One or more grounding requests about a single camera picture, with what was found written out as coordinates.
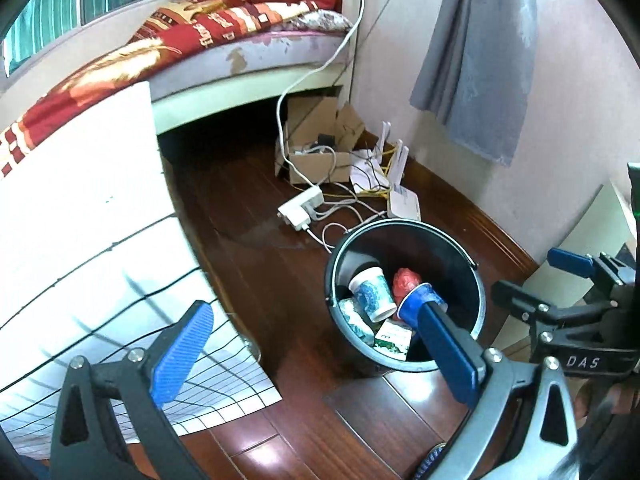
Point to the white board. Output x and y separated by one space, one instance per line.
590 225

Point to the white router with antennas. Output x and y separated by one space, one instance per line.
404 205

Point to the red plastic bag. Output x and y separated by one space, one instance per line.
406 282

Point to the grey patterned curtain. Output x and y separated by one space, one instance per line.
475 60

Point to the white cup with blue print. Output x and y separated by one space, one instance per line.
372 292

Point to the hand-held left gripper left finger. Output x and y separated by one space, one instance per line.
182 355

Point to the bed with red blanket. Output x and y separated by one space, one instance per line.
100 70

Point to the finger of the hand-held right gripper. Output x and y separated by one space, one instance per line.
570 260
540 312

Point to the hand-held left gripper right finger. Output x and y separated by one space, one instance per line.
447 355

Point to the white grid tablecloth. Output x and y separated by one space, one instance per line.
75 210

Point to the black plastic bucket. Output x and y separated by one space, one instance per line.
450 260

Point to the black power adapter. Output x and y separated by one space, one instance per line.
326 140

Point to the white cup with green print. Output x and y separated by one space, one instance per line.
356 322

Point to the floral pillow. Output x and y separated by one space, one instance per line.
325 20

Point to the grey floral mattress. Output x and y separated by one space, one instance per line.
270 55

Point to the white power strip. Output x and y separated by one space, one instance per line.
300 207

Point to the cardboard box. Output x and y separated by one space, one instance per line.
315 167

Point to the green and white box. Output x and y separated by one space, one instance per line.
392 340

